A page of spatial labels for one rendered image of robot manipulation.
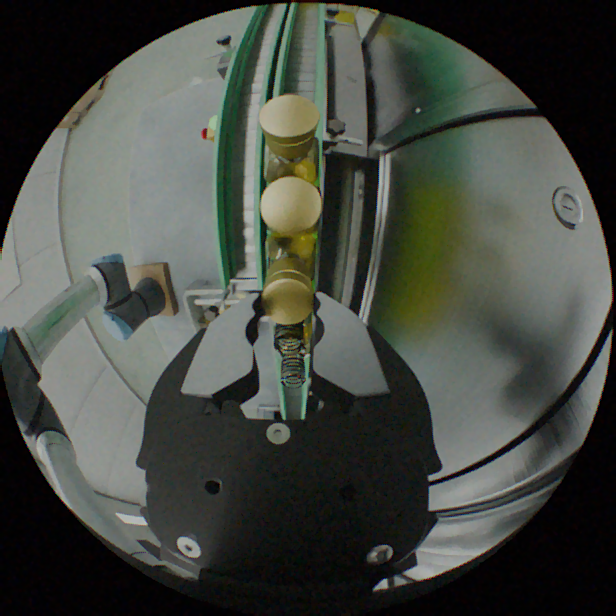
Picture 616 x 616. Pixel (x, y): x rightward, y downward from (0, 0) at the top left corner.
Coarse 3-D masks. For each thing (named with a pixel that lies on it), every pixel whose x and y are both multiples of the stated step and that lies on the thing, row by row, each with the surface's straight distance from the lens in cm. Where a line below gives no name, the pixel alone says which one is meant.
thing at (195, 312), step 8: (184, 296) 58; (192, 296) 61; (200, 296) 64; (208, 296) 62; (232, 296) 59; (192, 304) 61; (192, 312) 61; (200, 312) 65; (192, 320) 62; (200, 328) 65
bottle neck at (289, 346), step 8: (280, 328) 17; (288, 328) 16; (296, 328) 16; (280, 336) 16; (288, 336) 16; (296, 336) 16; (280, 344) 17; (288, 344) 18; (296, 344) 18; (304, 344) 17; (280, 352) 17; (288, 352) 17; (296, 352) 17
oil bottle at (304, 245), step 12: (276, 240) 19; (288, 240) 18; (300, 240) 18; (312, 240) 19; (276, 252) 18; (288, 252) 18; (300, 252) 18; (312, 252) 18; (312, 264) 19; (312, 276) 19
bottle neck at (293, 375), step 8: (288, 360) 21; (296, 360) 21; (288, 368) 20; (296, 368) 20; (304, 368) 22; (288, 376) 20; (296, 376) 20; (304, 376) 21; (288, 384) 22; (296, 384) 22
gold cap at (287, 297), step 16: (272, 272) 13; (288, 272) 11; (304, 272) 13; (272, 288) 11; (288, 288) 11; (304, 288) 11; (272, 304) 11; (288, 304) 11; (304, 304) 11; (288, 320) 12
